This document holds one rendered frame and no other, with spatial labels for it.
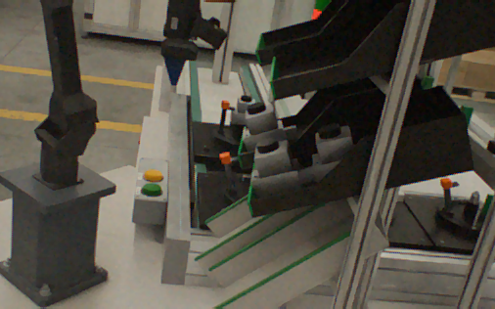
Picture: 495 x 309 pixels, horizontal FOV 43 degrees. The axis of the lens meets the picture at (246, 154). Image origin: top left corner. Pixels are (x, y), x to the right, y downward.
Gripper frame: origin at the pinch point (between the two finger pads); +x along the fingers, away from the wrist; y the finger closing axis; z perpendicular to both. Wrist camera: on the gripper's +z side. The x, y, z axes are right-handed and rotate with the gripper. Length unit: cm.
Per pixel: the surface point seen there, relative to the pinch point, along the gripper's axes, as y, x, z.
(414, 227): 0, 28, 55
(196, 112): 64, 31, 9
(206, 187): 9.4, 28.4, 10.1
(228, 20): 111, 10, 19
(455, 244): -6, 28, 62
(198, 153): 28.1, 28.4, 8.6
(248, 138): -23.7, 3.2, 11.9
